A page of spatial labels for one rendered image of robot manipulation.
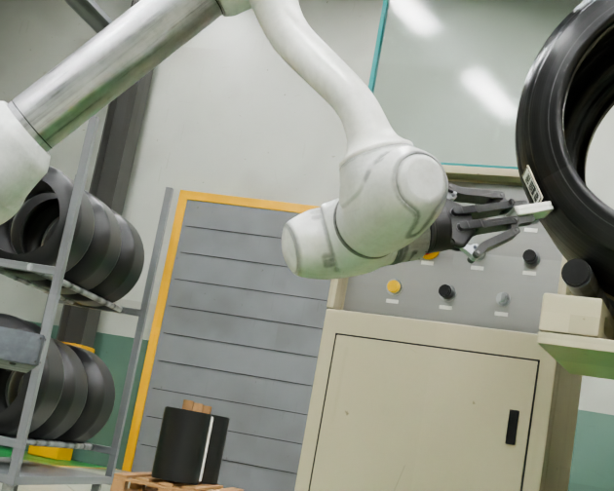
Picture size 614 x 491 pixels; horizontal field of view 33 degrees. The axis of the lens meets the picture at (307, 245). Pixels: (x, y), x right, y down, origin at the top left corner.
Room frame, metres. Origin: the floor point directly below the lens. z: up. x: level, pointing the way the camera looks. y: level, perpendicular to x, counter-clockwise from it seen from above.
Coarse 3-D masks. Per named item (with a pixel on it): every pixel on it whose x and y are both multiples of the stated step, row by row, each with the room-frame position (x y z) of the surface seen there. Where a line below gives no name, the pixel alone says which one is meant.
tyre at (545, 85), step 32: (608, 0) 1.54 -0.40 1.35; (576, 32) 1.56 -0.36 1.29; (608, 32) 1.71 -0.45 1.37; (544, 64) 1.58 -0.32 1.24; (576, 64) 1.56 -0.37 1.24; (608, 64) 1.78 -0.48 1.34; (544, 96) 1.58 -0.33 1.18; (576, 96) 1.80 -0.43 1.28; (608, 96) 1.79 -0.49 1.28; (544, 128) 1.57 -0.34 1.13; (576, 128) 1.81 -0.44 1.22; (544, 160) 1.57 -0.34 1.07; (576, 160) 1.81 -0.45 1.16; (544, 192) 1.58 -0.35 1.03; (576, 192) 1.54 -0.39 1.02; (544, 224) 1.62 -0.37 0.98; (576, 224) 1.55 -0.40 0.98; (608, 224) 1.52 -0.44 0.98; (576, 256) 1.60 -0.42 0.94; (608, 256) 1.54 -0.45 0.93; (608, 288) 1.67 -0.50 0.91
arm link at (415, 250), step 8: (424, 232) 1.45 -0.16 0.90; (416, 240) 1.45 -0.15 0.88; (424, 240) 1.45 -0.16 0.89; (408, 248) 1.45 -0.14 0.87; (416, 248) 1.46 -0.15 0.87; (424, 248) 1.46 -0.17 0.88; (400, 256) 1.45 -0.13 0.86; (408, 256) 1.46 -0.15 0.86; (416, 256) 1.48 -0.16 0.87; (392, 264) 1.48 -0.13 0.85
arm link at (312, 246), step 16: (320, 208) 1.41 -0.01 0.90; (288, 224) 1.40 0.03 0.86; (304, 224) 1.39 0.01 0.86; (320, 224) 1.39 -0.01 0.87; (288, 240) 1.40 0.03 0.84; (304, 240) 1.38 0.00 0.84; (320, 240) 1.38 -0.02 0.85; (336, 240) 1.37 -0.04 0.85; (288, 256) 1.42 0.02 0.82; (304, 256) 1.39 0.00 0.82; (320, 256) 1.39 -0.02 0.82; (336, 256) 1.39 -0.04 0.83; (352, 256) 1.38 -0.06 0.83; (384, 256) 1.38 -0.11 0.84; (304, 272) 1.41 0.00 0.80; (320, 272) 1.41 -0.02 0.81; (336, 272) 1.42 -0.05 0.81; (352, 272) 1.42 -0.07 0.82; (368, 272) 1.46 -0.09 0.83
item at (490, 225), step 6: (510, 216) 1.54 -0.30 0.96; (516, 216) 1.54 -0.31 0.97; (462, 222) 1.50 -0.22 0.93; (468, 222) 1.50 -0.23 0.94; (474, 222) 1.51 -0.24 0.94; (480, 222) 1.51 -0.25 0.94; (486, 222) 1.52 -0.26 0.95; (492, 222) 1.52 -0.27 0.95; (498, 222) 1.53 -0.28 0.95; (504, 222) 1.53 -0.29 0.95; (510, 222) 1.53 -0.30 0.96; (516, 222) 1.54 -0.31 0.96; (462, 228) 1.49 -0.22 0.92; (468, 228) 1.50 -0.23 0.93; (474, 228) 1.51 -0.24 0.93; (480, 228) 1.52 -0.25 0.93; (486, 228) 1.52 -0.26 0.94; (492, 228) 1.53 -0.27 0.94; (498, 228) 1.54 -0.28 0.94; (504, 228) 1.55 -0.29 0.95; (480, 234) 1.54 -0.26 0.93
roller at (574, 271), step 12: (564, 264) 1.55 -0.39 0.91; (576, 264) 1.54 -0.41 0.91; (588, 264) 1.54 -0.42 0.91; (564, 276) 1.55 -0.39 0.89; (576, 276) 1.54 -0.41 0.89; (588, 276) 1.54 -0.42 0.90; (576, 288) 1.56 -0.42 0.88; (588, 288) 1.57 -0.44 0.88; (600, 288) 1.65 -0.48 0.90; (612, 312) 1.82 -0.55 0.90
